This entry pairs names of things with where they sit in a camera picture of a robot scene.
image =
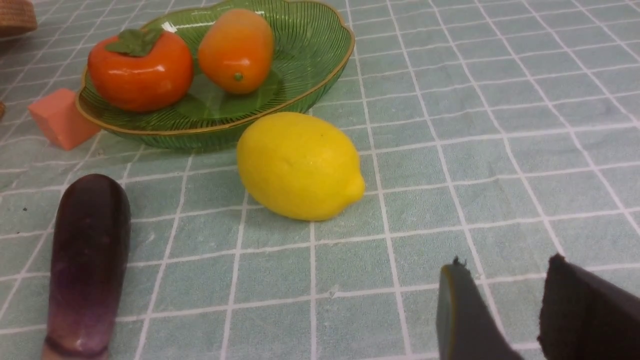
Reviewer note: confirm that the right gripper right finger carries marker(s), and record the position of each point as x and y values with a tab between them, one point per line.
585	317

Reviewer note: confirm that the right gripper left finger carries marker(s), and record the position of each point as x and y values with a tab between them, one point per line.
464	326

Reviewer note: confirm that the yellow lemon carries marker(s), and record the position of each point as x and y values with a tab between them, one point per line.
300	166

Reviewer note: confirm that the orange yellow mango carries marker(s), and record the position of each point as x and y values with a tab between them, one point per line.
237	52

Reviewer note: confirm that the purple eggplant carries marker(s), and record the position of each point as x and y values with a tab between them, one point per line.
90	250

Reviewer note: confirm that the orange persimmon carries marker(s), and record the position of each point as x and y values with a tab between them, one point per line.
141	70

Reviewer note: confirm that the checkered green tablecloth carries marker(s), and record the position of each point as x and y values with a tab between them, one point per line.
499	131

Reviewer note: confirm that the pink foam cube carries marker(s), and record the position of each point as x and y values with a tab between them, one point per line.
60	121

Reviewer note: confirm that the woven wicker basket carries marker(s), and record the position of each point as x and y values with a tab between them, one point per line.
17	17

